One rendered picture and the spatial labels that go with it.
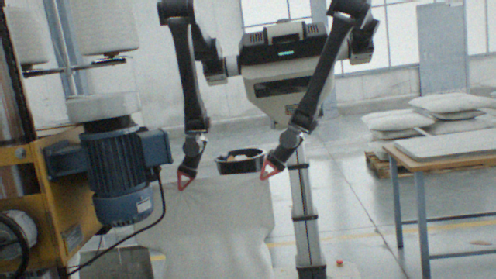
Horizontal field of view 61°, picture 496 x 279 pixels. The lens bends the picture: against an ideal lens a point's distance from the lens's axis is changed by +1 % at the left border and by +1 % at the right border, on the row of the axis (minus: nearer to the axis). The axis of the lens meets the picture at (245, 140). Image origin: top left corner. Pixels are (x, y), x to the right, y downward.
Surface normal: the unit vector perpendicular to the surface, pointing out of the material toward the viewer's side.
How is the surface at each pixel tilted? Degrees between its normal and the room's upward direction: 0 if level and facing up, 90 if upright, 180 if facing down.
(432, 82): 90
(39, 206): 90
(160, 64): 90
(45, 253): 90
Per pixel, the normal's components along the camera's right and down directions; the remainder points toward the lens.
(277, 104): 0.04, 0.77
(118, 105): 0.65, 0.06
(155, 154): 0.35, 0.12
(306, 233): -0.06, 0.19
